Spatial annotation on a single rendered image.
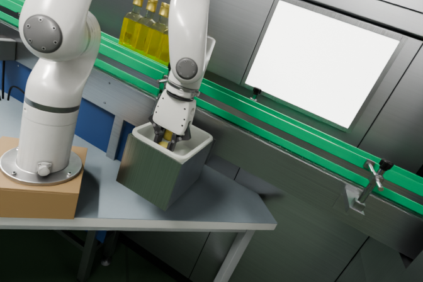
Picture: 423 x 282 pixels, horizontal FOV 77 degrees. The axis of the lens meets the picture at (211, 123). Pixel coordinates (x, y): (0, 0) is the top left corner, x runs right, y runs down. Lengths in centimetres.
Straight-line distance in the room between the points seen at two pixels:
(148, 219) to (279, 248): 66
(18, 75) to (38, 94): 67
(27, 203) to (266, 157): 67
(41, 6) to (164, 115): 34
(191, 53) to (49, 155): 44
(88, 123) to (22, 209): 43
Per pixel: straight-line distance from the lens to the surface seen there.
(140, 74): 93
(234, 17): 106
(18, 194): 79
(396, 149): 111
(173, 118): 70
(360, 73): 101
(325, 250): 128
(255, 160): 90
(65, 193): 77
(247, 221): 101
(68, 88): 71
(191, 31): 57
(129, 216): 86
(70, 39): 62
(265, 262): 137
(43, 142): 76
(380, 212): 95
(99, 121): 108
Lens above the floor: 134
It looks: 20 degrees down
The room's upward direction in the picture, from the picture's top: 21 degrees clockwise
